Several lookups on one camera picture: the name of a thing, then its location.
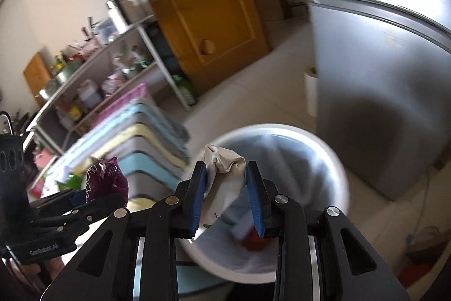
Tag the metal shelf rack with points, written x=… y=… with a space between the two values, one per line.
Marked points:
x=151 y=50

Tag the grey refrigerator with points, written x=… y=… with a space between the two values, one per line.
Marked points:
x=370 y=75

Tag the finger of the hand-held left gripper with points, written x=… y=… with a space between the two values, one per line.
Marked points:
x=88 y=213
x=60 y=200

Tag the striped tablecloth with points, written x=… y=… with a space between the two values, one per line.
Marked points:
x=151 y=135

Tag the black pans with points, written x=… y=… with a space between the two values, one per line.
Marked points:
x=19 y=123

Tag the wooden cutting board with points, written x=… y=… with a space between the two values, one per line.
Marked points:
x=37 y=73

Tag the red wrapper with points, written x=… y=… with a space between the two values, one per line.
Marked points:
x=257 y=239

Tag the wooden door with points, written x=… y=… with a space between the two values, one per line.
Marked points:
x=211 y=4

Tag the clear plastic container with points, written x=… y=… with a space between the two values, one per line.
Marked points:
x=105 y=31

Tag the pink plastic basket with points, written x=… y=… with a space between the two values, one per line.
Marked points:
x=44 y=158

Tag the white round trash bin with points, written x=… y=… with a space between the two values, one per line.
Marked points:
x=317 y=146

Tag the black appliance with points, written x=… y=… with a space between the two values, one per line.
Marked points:
x=164 y=50

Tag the purple snack wrapper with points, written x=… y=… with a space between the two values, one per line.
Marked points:
x=105 y=177

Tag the pink storage box lid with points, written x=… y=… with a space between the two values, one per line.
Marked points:
x=123 y=100

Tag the yellow label sauce bottle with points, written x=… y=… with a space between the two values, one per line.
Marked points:
x=75 y=113

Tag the white paper roll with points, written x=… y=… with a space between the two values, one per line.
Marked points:
x=311 y=93

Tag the pink utensil basket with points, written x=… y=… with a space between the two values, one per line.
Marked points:
x=91 y=44

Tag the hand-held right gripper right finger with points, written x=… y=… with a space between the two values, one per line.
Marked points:
x=255 y=202

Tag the white paper packet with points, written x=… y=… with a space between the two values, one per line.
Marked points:
x=222 y=181

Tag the green metal basin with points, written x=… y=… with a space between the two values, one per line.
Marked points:
x=67 y=75

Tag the steel bowl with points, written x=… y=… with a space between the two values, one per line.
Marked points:
x=47 y=91

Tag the green plastic bottle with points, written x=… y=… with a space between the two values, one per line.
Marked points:
x=185 y=91

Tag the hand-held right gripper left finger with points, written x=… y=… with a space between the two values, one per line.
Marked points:
x=197 y=202

